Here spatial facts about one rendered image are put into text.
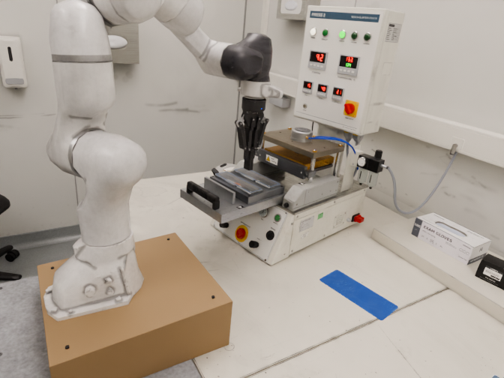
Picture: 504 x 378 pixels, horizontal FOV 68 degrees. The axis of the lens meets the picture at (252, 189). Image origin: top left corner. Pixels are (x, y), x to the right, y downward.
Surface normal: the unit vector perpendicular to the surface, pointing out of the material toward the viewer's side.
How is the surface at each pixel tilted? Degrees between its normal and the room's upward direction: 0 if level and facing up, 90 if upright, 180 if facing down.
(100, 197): 107
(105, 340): 4
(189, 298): 4
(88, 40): 77
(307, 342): 0
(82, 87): 86
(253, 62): 89
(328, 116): 90
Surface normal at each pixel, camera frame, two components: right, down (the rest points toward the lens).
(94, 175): -0.31, 0.44
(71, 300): 0.43, 0.33
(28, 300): 0.09, -0.91
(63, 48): -0.13, 0.28
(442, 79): -0.86, 0.13
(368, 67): -0.73, 0.21
